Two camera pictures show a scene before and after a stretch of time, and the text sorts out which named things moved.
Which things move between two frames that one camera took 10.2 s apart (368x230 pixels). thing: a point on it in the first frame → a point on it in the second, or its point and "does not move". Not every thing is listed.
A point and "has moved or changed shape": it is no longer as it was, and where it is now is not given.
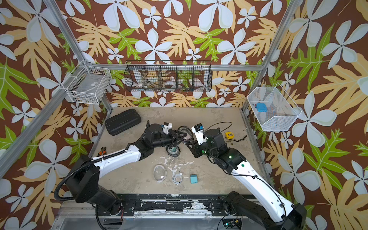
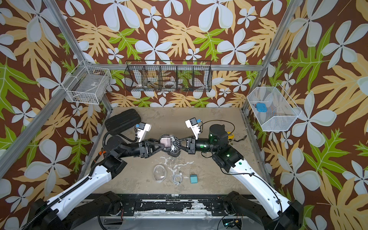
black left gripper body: x=171 y=139 → x=141 y=153
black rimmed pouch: x=189 y=136 has moved or changed shape
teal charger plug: x=193 y=178 does not move
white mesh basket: x=281 y=111 does not move
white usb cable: x=177 y=178 does not move
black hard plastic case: x=123 y=121 does not move
